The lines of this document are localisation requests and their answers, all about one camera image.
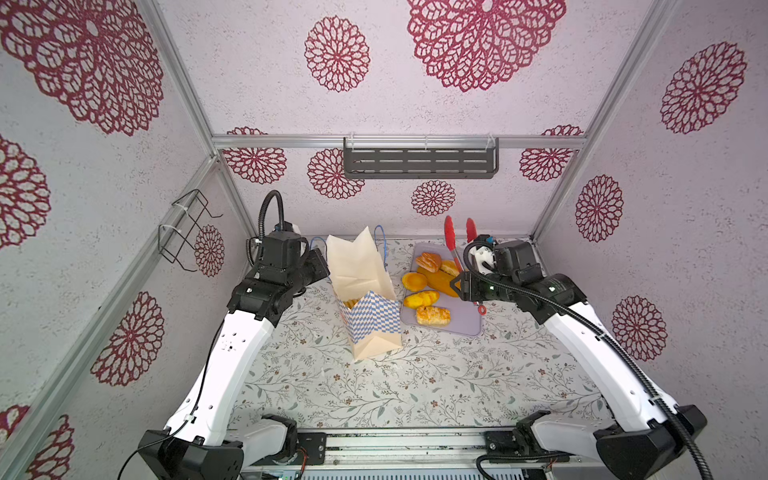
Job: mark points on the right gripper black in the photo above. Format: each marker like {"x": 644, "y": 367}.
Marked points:
{"x": 468, "y": 289}

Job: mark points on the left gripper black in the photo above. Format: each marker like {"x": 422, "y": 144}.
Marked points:
{"x": 316, "y": 261}

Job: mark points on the yellow corn-like bread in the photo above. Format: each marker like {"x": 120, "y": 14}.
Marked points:
{"x": 450, "y": 267}

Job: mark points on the long orange baguette bread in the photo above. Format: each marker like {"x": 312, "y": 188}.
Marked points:
{"x": 439, "y": 281}

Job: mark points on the blue checkered paper bag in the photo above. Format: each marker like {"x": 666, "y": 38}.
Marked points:
{"x": 365, "y": 294}

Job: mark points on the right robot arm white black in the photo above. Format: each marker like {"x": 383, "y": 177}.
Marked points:
{"x": 649, "y": 428}

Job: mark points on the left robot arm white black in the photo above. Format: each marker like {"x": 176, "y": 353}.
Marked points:
{"x": 209, "y": 403}

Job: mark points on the glazed striped bun bread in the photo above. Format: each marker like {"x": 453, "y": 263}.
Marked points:
{"x": 429, "y": 261}

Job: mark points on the yellow twisted bread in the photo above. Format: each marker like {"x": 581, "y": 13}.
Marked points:
{"x": 420, "y": 299}

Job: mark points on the glazed pastry bread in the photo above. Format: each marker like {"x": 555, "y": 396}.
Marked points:
{"x": 433, "y": 316}

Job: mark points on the lavender plastic tray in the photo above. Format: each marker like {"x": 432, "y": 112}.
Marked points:
{"x": 466, "y": 319}

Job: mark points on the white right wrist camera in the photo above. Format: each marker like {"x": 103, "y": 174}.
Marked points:
{"x": 482, "y": 254}

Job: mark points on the black wire wall rack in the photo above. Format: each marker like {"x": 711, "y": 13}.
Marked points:
{"x": 192, "y": 242}

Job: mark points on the dark grey wall shelf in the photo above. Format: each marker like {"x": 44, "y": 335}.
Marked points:
{"x": 424, "y": 163}

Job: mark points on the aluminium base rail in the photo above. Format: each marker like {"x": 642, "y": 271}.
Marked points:
{"x": 372, "y": 447}

